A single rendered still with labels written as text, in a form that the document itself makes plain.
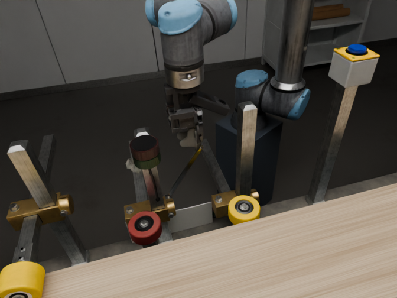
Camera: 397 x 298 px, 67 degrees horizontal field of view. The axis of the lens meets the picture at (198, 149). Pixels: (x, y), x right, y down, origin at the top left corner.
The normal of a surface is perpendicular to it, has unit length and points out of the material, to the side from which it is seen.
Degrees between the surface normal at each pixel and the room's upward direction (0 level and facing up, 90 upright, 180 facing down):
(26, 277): 39
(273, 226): 0
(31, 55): 90
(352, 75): 90
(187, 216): 90
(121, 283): 0
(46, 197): 90
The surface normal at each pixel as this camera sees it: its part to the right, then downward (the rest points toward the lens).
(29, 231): -0.06, -0.77
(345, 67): -0.97, 0.20
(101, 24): 0.20, 0.61
